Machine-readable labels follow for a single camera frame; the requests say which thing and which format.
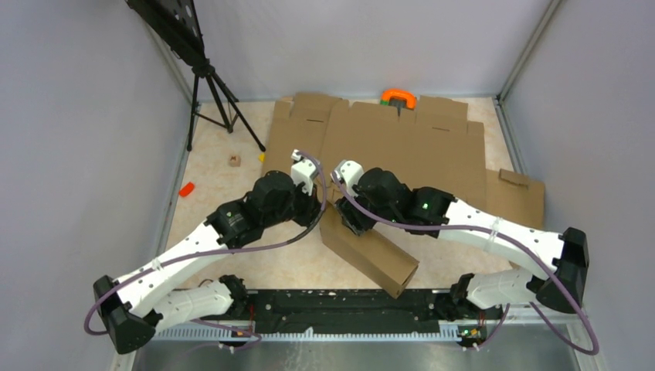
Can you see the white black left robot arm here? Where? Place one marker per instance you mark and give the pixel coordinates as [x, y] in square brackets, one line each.
[281, 209]

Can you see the small wooden letter cube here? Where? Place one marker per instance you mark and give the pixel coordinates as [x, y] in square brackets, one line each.
[234, 161]

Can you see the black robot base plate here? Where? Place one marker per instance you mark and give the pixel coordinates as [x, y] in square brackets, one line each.
[357, 311]

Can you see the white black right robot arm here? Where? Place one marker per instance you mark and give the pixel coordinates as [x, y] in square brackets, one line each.
[551, 268]

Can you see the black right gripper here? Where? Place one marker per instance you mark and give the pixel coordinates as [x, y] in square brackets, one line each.
[353, 218]

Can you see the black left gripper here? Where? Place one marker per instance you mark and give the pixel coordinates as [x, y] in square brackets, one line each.
[313, 207]

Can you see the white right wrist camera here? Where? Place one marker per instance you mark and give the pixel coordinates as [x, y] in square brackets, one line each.
[346, 175]

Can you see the white slotted cable duct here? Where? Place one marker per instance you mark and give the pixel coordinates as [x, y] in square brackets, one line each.
[202, 333]

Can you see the small orange block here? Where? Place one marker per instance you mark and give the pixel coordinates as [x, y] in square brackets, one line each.
[186, 189]

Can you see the orange green toy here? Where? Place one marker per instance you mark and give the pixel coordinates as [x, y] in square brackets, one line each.
[400, 99]

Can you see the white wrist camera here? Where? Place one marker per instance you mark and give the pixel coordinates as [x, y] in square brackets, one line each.
[304, 170]
[346, 175]

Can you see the brown cardboard box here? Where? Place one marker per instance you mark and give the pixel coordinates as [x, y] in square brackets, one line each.
[372, 254]

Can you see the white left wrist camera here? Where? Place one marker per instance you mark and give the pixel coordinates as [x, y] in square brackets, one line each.
[304, 170]

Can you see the flat cardboard sheet pile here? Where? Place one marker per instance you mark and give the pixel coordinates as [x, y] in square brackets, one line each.
[433, 144]

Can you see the black tripod music stand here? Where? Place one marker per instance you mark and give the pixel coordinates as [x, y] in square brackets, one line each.
[176, 22]

